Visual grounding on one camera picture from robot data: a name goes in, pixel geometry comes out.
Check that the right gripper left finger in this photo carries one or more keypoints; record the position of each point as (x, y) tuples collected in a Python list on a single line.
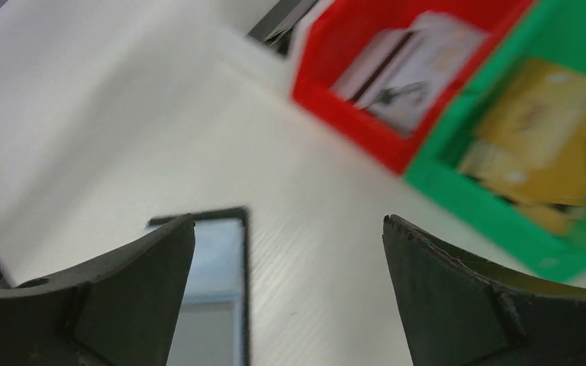
[(119, 308)]

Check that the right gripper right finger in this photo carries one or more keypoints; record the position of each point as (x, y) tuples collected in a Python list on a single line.
[(458, 308)]

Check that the black leather card holder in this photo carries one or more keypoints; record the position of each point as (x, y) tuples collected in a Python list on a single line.
[(213, 327)]

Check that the cards in green bin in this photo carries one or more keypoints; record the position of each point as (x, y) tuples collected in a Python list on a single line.
[(530, 145)]

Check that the cards in red bin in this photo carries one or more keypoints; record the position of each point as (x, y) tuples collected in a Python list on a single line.
[(401, 73)]

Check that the green plastic bin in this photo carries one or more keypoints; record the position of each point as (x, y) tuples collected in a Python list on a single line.
[(552, 30)]

